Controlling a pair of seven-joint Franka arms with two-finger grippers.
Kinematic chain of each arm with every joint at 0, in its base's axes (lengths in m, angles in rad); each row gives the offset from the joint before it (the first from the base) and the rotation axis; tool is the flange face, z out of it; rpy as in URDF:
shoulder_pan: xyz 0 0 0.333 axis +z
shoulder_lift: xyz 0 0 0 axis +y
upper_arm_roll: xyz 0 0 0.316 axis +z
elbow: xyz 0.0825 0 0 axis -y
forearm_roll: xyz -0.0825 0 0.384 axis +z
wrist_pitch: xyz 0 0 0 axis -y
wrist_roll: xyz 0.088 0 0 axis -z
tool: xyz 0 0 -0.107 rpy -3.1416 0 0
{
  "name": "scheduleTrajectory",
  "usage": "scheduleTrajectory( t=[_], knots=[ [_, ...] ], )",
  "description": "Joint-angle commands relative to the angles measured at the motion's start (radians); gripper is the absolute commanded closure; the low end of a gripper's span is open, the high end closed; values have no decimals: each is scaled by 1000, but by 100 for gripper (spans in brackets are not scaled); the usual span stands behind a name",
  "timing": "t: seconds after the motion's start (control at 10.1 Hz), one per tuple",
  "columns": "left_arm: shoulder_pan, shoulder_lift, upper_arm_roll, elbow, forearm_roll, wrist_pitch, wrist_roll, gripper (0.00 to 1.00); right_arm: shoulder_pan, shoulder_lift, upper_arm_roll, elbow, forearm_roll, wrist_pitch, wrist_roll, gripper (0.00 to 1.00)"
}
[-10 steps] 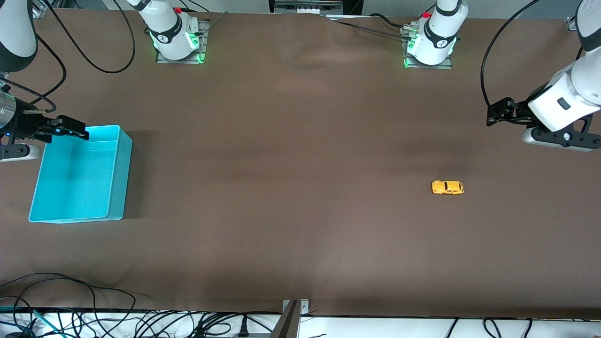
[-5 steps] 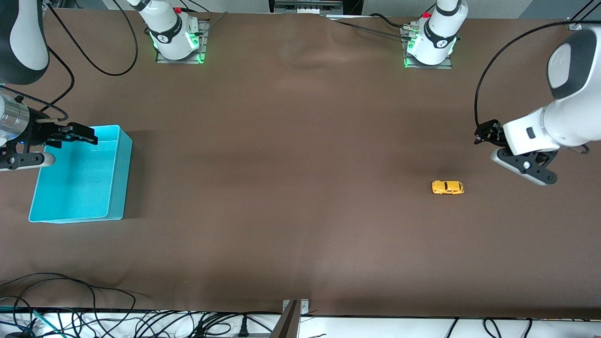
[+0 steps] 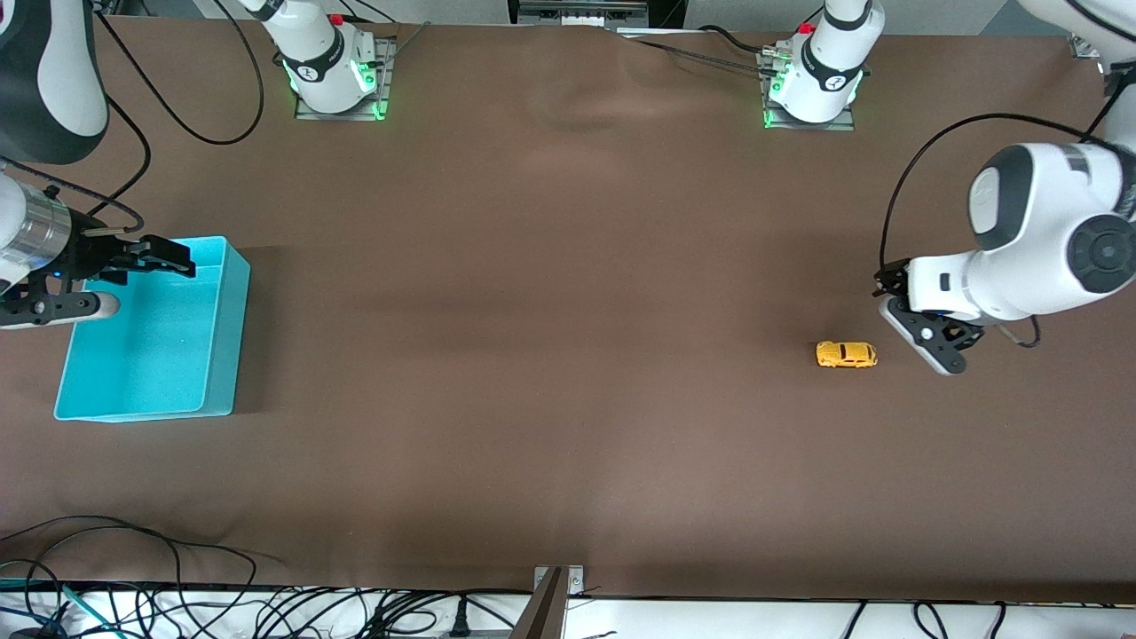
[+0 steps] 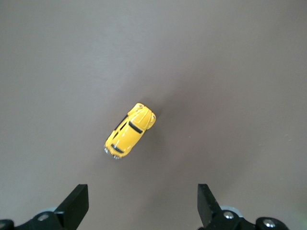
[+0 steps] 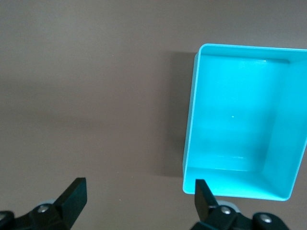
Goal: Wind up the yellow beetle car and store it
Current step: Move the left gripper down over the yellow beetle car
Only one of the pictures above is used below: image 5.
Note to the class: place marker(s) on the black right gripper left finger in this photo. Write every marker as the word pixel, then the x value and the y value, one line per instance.
pixel 72 203

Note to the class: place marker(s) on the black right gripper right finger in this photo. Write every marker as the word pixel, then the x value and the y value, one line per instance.
pixel 206 206

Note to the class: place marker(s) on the cyan plastic bin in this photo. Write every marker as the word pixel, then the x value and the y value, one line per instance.
pixel 235 115

